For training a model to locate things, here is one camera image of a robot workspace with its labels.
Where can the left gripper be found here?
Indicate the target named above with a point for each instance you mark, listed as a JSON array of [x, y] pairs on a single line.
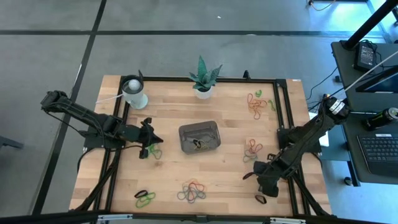
[[133, 133]]

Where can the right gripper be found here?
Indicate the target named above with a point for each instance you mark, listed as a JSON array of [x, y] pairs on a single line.
[[276, 169]]

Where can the thick black rubber band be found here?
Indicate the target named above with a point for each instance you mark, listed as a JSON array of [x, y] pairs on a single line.
[[136, 195], [196, 142], [257, 197], [247, 176]]

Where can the small green rubber band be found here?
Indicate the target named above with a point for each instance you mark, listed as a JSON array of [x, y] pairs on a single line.
[[258, 92]]

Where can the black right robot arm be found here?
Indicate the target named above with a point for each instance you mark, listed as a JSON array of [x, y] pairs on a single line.
[[304, 140]]

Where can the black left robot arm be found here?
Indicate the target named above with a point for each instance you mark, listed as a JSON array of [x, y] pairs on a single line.
[[81, 113]]

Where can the grey translucent plastic bin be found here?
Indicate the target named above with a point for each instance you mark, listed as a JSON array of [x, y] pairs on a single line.
[[214, 130]]

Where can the white cylindrical table lamp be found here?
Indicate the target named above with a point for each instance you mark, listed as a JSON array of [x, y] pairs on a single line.
[[133, 96]]

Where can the white paper sheet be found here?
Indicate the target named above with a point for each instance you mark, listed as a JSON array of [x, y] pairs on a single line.
[[325, 140]]

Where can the potted green snake plant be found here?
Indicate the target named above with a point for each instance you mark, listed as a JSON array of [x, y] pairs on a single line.
[[203, 79]]

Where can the black caster wheel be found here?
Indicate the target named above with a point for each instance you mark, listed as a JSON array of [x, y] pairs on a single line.
[[348, 181]]

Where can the black laptop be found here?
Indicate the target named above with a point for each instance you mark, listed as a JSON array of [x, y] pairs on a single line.
[[379, 152]]

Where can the black horizontal beam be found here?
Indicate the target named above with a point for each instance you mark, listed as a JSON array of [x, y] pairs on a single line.
[[46, 220]]

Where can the black drink can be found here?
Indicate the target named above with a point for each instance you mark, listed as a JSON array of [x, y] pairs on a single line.
[[381, 119]]

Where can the black desk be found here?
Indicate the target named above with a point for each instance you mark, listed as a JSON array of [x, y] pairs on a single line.
[[342, 68]]

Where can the grey chair leg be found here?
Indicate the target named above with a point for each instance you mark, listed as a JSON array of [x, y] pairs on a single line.
[[9, 143]]

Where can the black flat monitor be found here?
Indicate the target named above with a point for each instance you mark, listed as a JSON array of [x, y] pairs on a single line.
[[382, 84]]

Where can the black power adapter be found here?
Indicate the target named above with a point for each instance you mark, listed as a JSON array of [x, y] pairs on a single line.
[[364, 57]]

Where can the black diagonal pole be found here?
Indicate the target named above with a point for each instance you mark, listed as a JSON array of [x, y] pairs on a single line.
[[370, 23]]

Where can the silver metal bracket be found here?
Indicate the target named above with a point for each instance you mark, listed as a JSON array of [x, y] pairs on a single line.
[[287, 221], [115, 217]]

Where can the black aluminium table frame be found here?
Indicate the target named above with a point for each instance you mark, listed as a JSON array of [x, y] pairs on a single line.
[[236, 80]]

